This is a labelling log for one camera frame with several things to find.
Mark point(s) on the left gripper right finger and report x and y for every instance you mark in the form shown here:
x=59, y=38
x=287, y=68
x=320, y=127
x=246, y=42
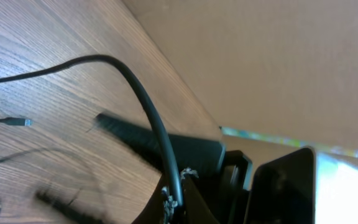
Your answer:
x=196, y=209

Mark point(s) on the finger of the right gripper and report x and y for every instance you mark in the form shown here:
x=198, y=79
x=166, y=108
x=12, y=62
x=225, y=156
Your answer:
x=68, y=210
x=203, y=155

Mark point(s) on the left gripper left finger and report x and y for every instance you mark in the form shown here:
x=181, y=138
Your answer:
x=160, y=208

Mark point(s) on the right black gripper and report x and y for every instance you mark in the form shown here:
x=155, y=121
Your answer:
x=282, y=190

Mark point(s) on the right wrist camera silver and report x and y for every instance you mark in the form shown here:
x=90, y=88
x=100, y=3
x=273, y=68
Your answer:
x=336, y=191

